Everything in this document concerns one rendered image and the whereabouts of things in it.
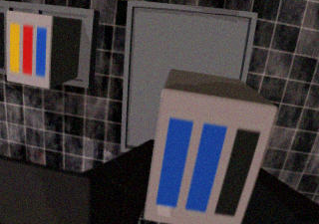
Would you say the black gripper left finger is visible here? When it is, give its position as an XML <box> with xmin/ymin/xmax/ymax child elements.
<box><xmin>0</xmin><ymin>139</ymin><xmax>155</xmax><ymax>224</ymax></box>

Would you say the beige box with blue and black stripes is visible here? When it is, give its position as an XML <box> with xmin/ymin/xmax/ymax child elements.
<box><xmin>144</xmin><ymin>69</ymin><xmax>278</xmax><ymax>224</ymax></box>

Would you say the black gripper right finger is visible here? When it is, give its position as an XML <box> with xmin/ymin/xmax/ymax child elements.
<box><xmin>241</xmin><ymin>167</ymin><xmax>319</xmax><ymax>224</ymax></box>

